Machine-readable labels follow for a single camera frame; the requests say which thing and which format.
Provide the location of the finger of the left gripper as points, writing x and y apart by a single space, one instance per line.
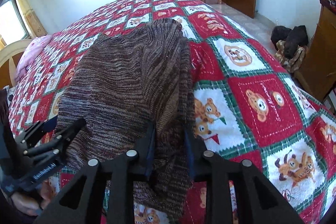
59 143
32 135

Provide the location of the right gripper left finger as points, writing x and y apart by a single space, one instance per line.
81 200

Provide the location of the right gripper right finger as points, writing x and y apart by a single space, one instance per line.
235 188

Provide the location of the brown knitted sun sweater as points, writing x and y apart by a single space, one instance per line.
120 86

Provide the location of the dark clothes on floor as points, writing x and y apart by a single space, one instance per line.
291 46

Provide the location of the clothes pile on dresser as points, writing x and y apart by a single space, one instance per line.
329 4

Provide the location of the person's left hand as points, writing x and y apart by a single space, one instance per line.
30 205

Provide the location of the cream wooden headboard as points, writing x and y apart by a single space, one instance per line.
10 56

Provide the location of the pink pillow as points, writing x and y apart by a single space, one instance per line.
30 54

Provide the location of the red checkered bear quilt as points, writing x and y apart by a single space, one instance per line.
246 104

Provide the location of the yellow patterned curtain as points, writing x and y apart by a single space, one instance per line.
30 19

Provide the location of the wooden dresser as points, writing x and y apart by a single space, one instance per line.
317 71

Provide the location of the window with frame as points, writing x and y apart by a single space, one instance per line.
12 25

